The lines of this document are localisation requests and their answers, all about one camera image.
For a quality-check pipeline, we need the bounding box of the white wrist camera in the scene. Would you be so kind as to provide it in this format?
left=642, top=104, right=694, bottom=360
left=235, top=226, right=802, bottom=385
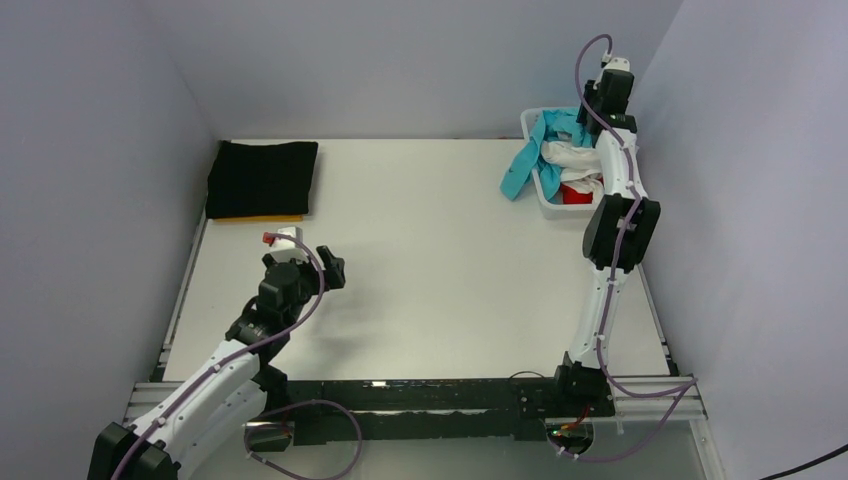
left=599, top=57, right=632, bottom=78
left=262, top=226, right=308, bottom=263

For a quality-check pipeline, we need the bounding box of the black cable bottom right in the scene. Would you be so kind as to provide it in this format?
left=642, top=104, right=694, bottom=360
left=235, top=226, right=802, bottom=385
left=759, top=443, right=848, bottom=480

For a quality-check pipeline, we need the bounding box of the folded black t shirt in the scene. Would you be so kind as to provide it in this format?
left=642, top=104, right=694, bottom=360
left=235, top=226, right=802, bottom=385
left=205, top=141, right=319, bottom=219

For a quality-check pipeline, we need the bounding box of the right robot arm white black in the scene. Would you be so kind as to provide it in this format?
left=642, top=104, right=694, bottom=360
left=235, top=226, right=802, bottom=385
left=550, top=64, right=661, bottom=415

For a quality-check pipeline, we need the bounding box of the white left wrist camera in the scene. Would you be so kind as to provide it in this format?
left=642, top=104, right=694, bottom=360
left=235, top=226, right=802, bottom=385
left=262, top=226, right=308, bottom=263

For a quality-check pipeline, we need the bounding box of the aluminium table frame rail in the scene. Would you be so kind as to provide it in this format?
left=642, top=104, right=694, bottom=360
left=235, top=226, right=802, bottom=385
left=105, top=205, right=723, bottom=480

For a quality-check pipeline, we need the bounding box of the white t shirt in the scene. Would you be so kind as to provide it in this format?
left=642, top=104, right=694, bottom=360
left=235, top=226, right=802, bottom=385
left=541, top=141, right=603, bottom=193

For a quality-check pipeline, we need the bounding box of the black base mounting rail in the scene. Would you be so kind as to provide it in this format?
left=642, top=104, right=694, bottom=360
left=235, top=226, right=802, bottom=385
left=246, top=375, right=615, bottom=452

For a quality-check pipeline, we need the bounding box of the white plastic laundry basket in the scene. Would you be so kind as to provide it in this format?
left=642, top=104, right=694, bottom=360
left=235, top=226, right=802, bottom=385
left=520, top=107, right=596, bottom=221

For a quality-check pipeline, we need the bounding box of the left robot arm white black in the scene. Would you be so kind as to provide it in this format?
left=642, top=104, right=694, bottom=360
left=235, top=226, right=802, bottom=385
left=87, top=234, right=346, bottom=479

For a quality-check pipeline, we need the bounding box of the red t shirt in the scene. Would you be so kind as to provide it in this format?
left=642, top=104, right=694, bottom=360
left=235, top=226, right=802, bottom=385
left=560, top=176, right=604, bottom=205

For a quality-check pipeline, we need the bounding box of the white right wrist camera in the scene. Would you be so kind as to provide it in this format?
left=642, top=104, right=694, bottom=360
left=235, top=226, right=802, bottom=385
left=599, top=57, right=632, bottom=78

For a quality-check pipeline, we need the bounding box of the turquoise t shirt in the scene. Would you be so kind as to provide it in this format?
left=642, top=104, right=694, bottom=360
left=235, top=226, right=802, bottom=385
left=500, top=108, right=594, bottom=200

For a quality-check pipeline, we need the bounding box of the folded yellow t shirt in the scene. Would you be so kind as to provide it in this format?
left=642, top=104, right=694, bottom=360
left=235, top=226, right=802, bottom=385
left=213, top=215, right=304, bottom=224

